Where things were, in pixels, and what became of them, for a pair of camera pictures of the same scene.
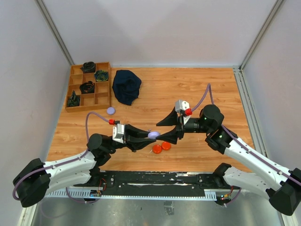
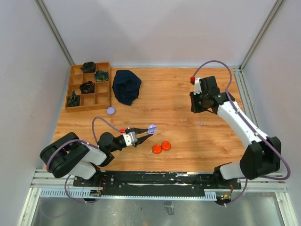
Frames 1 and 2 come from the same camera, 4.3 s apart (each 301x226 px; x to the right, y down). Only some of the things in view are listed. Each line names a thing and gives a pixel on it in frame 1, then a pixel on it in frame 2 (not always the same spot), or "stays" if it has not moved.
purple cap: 153,135 → 152,129
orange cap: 157,149 stays
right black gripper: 171,136 → 194,108
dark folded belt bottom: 74,100 stays
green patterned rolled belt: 101,75 stays
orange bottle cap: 166,145 stays
